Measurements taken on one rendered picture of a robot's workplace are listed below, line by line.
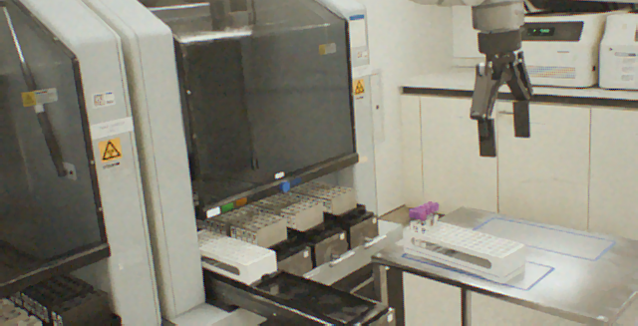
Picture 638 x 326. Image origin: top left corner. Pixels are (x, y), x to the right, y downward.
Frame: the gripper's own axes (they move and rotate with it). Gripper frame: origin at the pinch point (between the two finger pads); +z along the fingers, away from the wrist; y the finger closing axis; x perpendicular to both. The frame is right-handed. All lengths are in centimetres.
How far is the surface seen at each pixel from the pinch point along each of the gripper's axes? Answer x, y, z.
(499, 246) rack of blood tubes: 15.0, 22.8, 32.7
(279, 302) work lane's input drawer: 50, -17, 37
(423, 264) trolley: 32, 16, 38
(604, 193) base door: 60, 216, 88
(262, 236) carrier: 74, 1, 32
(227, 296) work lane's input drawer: 69, -18, 40
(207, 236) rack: 86, -8, 31
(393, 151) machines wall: 185, 210, 73
